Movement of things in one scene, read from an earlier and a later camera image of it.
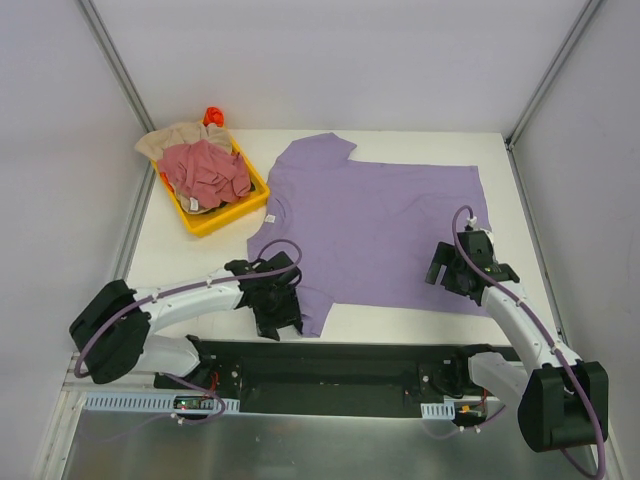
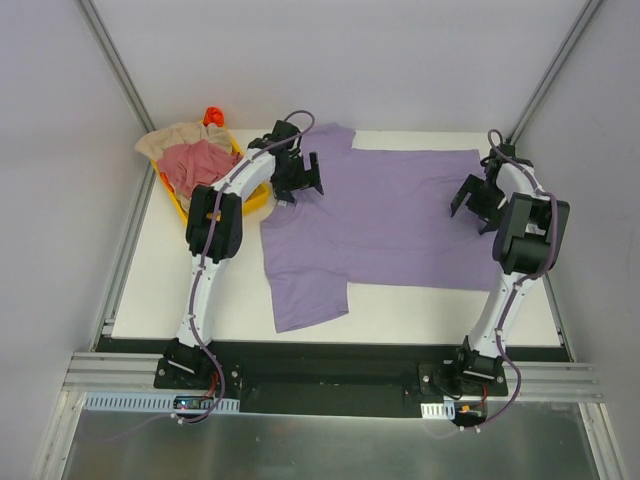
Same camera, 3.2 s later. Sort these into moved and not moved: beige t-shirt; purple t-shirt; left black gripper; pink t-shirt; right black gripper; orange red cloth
Moved: right black gripper; purple t-shirt; left black gripper
Not moved: beige t-shirt; pink t-shirt; orange red cloth
